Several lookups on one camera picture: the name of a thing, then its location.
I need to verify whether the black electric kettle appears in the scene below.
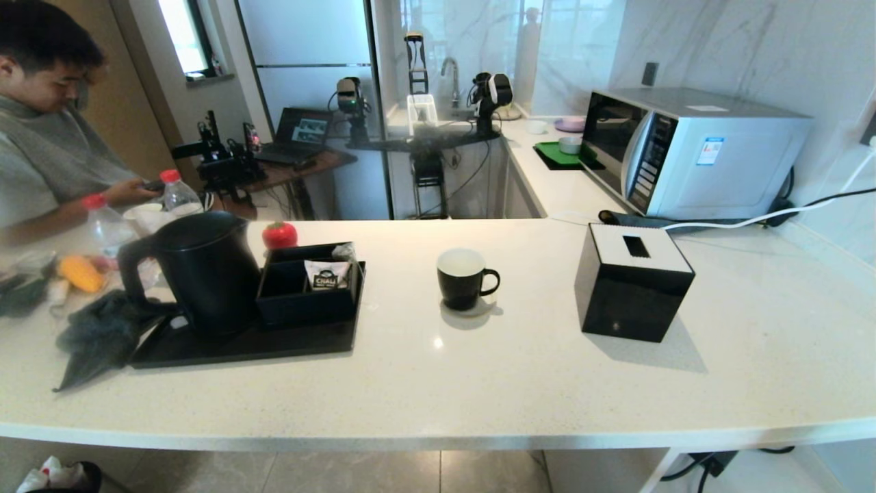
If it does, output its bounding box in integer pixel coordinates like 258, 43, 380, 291
116, 210, 263, 336

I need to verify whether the translucent white plastic cup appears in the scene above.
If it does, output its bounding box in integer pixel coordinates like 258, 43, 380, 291
123, 203, 172, 233

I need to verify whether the black rectangular serving tray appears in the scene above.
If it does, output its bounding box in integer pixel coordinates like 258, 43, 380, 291
129, 260, 367, 370

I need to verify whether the white refrigerator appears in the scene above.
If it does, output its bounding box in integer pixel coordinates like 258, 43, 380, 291
235, 0, 394, 220

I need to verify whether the green and black tray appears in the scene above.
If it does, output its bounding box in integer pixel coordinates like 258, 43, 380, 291
533, 140, 606, 170

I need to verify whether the white crumpled paper trash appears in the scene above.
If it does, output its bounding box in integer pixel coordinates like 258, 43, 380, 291
17, 455, 86, 493

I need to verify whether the black power cable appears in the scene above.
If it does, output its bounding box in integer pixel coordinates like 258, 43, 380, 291
766, 186, 876, 220

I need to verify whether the white translucent basket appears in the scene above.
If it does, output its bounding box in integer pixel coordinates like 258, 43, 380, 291
407, 94, 439, 136

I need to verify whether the clear water bottle red cap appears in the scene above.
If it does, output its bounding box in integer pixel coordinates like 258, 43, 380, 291
159, 169, 205, 218
82, 193, 141, 257

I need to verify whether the dark grey cloth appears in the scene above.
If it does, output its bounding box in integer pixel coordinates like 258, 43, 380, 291
53, 289, 165, 392

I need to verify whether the black teleoperation rig stand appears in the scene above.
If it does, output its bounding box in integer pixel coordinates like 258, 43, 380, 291
346, 31, 504, 220

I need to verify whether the black adapter cable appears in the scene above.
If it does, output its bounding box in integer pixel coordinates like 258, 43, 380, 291
660, 445, 798, 493

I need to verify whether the person in grey shirt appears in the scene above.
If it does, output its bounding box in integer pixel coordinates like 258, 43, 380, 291
0, 0, 165, 230

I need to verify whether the grey power adapter brick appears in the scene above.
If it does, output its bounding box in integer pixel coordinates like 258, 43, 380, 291
688, 452, 738, 478

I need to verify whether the window with dark frame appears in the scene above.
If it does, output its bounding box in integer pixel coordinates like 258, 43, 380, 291
156, 0, 220, 81

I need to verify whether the white tea bag packet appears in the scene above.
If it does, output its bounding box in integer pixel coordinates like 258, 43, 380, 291
304, 260, 352, 292

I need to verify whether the red tomato shaped toy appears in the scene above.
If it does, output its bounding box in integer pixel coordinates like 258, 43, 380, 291
262, 220, 299, 250

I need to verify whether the chrome kitchen faucet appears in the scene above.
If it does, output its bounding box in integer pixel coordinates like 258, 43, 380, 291
440, 57, 463, 110

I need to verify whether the black tissue box white lid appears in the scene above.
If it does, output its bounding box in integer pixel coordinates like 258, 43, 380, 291
574, 223, 696, 343

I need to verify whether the black mug white inside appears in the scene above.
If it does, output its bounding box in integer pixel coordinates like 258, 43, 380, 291
437, 248, 501, 312

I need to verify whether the brown wooden desk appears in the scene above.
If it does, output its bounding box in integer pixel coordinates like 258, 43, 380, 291
240, 147, 358, 220

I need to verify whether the black trash bin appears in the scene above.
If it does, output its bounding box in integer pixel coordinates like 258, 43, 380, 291
15, 460, 103, 493

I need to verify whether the black tea organizer box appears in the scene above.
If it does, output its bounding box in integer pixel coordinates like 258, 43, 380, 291
255, 242, 362, 328

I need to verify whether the white power cable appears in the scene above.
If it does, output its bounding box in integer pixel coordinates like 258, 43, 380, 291
660, 147, 876, 231

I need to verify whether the black laptop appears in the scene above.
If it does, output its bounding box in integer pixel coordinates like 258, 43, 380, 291
255, 107, 335, 165

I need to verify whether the silver microwave oven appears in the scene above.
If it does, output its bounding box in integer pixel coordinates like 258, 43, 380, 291
579, 87, 814, 221

